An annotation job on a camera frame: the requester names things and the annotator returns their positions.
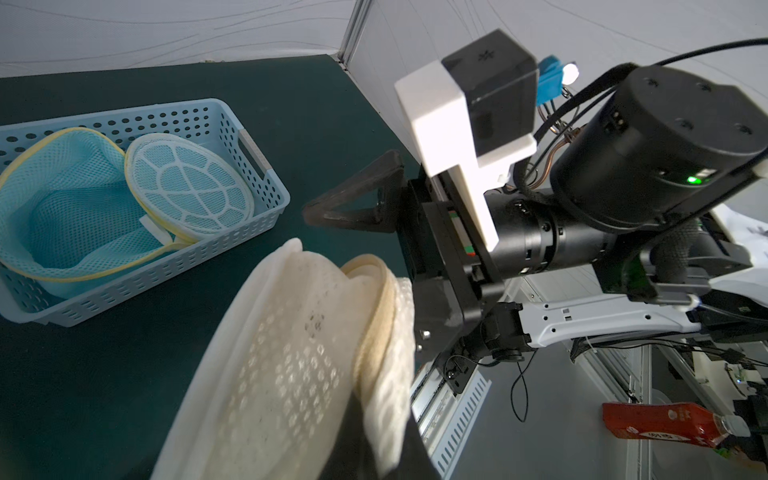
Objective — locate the light blue plastic basket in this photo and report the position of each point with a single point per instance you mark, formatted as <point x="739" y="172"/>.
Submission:
<point x="210" y="123"/>

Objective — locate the teal mesh laundry bag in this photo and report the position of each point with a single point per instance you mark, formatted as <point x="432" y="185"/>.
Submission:
<point x="77" y="208"/>

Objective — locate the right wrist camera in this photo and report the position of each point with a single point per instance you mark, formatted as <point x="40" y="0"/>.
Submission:
<point x="471" y="115"/>

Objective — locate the cream mesh laundry bag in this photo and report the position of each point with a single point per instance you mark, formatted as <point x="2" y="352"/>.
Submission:
<point x="301" y="336"/>

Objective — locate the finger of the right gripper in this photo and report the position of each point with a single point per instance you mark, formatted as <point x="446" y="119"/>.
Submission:
<point x="368" y="201"/>

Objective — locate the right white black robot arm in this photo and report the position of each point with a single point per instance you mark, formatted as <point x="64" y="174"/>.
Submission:
<point x="620" y="177"/>

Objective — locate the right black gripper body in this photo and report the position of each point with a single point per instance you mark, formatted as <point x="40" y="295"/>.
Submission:
<point x="455" y="282"/>

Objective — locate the white slotted cable duct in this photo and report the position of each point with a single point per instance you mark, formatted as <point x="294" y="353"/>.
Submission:
<point x="445" y="420"/>

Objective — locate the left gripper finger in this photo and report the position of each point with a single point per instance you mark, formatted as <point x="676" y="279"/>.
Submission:
<point x="352" y="457"/>

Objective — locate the dark green table mat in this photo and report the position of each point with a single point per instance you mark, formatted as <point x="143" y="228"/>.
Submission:
<point x="96" y="400"/>

